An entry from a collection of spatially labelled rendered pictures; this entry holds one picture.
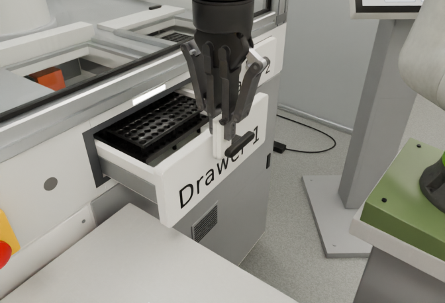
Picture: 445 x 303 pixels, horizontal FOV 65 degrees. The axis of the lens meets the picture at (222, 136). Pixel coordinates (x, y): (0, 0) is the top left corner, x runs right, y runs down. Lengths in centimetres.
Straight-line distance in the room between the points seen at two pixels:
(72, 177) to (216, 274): 27
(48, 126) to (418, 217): 59
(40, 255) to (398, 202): 59
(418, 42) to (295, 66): 175
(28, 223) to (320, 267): 120
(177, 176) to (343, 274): 116
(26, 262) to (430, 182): 67
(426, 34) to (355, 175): 103
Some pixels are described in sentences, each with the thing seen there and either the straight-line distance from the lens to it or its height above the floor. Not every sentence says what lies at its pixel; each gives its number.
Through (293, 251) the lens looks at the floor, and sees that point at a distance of 159.
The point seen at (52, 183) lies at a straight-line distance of 59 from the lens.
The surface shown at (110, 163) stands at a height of 87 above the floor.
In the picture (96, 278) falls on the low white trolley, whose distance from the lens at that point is 59.
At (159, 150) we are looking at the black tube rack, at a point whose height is 87.
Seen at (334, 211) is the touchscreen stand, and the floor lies 4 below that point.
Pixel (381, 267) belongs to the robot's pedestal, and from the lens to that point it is 78.
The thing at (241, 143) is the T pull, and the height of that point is 91.
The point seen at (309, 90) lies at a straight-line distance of 241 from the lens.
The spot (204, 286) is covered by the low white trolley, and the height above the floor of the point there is 76.
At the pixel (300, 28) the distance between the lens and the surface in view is 232.
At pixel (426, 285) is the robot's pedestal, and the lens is 77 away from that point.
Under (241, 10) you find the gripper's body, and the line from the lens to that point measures 42.
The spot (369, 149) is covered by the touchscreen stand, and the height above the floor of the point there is 39.
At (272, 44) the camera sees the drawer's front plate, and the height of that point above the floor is 91.
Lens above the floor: 122
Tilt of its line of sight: 33 degrees down
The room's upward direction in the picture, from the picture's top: straight up
